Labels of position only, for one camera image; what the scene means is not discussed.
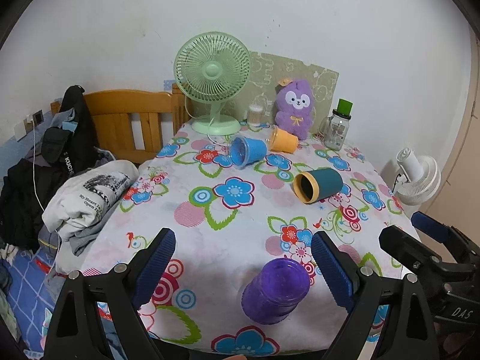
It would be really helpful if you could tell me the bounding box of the purple plastic cup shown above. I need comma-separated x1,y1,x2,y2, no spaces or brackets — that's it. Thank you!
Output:
241,258,310,325

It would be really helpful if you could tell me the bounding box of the teal cup with yellow rim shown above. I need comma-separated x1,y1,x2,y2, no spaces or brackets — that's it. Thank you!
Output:
292,167,343,204

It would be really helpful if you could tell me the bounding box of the orange plastic cup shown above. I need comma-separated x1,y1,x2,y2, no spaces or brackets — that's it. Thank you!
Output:
267,126,299,154

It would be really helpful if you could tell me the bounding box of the blue plastic cup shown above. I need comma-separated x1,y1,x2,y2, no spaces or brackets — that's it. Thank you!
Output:
229,134,268,168

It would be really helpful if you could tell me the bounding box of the white small fan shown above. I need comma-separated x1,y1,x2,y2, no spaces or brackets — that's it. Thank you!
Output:
393,147,441,206

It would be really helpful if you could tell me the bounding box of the white printed t-shirt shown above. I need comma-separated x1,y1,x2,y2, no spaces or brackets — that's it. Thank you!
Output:
42,160,138,233

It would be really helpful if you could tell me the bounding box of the floral tablecloth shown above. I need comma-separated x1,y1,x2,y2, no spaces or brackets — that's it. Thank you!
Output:
80,124,414,356

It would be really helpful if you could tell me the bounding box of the blue checkered bedsheet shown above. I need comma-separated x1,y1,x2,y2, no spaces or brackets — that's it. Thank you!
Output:
1,249,65,355

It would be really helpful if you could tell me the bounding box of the glass jar with green lid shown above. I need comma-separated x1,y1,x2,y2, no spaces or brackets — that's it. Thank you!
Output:
324,98,353,150

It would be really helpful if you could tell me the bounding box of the wooden chair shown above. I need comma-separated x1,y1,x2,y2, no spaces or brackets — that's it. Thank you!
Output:
41,85,190,172

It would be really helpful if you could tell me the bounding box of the black jacket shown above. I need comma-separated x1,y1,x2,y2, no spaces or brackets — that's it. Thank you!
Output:
1,85,101,251

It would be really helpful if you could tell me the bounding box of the purple plush toy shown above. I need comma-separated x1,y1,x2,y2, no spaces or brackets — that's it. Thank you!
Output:
275,79,314,141

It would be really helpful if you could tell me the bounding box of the clear toothpick jar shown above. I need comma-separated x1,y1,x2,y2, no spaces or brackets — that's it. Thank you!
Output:
247,104,264,127

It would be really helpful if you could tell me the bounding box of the green desk fan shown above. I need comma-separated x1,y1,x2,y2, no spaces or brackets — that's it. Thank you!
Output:
173,31,251,136

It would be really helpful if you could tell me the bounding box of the beige patterned board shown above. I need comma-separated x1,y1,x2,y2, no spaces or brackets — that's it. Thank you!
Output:
223,51,339,133

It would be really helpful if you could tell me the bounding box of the wall power outlet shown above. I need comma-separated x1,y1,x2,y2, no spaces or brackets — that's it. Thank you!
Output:
14,110,44,141

